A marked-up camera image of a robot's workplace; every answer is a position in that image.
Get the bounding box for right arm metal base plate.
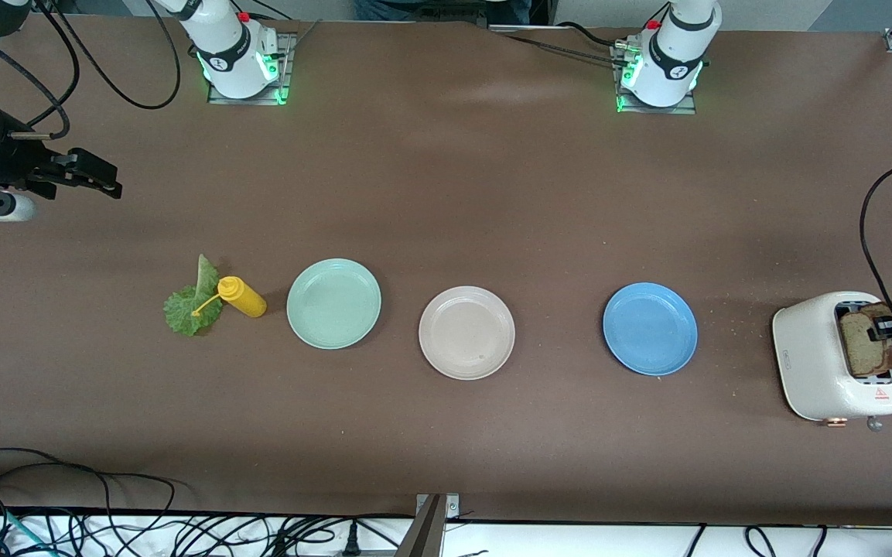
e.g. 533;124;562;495
207;31;297;106

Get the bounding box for yellow mustard squeeze bottle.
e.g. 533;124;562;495
191;276;268;319

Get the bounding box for white toaster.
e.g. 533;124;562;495
772;292;892;431

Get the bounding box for small metal bracket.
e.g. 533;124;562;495
415;494;460;521

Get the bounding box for mint green plate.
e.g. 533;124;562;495
286;258;382;350

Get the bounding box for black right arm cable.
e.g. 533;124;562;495
0;0;182;142

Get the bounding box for blue plate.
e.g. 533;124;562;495
603;282;699;377

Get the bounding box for looped black cable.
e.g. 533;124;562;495
0;447;177;515

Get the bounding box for black braided cable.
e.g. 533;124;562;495
490;22;634;69

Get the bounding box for green lettuce leaf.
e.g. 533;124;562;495
163;254;224;337

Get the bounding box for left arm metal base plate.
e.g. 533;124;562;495
610;43;698;115

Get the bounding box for beige plate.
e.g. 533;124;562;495
419;286;516;381

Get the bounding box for tangled black cables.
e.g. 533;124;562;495
0;507;415;557

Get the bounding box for grey metal post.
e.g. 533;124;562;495
395;494;446;557

